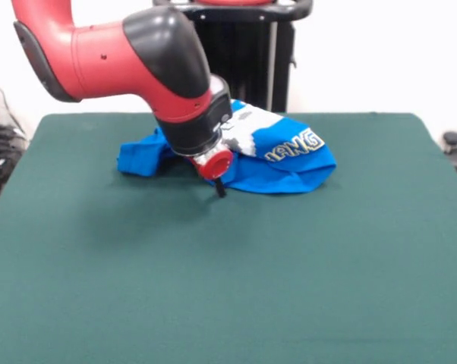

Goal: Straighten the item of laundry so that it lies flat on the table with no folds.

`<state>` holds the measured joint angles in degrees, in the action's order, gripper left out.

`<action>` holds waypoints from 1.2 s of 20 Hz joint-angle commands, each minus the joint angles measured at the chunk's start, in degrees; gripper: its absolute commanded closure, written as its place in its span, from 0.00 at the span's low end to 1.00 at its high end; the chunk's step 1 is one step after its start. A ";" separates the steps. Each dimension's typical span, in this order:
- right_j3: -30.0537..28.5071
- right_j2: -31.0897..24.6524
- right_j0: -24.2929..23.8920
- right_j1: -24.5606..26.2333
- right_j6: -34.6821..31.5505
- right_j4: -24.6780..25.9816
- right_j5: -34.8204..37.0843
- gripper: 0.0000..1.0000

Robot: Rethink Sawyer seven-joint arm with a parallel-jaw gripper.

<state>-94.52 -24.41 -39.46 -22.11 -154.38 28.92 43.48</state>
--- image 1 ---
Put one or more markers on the dark green table cloth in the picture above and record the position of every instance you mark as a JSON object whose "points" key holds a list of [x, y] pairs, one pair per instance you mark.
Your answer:
{"points": [[251, 284]]}

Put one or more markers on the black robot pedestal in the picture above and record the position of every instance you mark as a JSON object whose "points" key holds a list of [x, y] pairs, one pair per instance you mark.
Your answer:
{"points": [[251, 57]]}

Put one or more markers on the black office chair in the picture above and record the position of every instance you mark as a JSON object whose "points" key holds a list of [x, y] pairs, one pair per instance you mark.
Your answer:
{"points": [[453, 138]]}

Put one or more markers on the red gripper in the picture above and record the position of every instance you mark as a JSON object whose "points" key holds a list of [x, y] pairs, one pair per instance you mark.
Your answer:
{"points": [[215, 165]]}

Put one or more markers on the blue printed T-shirt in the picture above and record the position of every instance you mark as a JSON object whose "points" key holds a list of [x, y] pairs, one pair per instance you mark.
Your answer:
{"points": [[281, 163]]}

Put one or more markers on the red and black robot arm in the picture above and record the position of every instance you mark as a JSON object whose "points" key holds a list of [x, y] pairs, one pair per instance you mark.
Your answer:
{"points": [[111, 60]]}

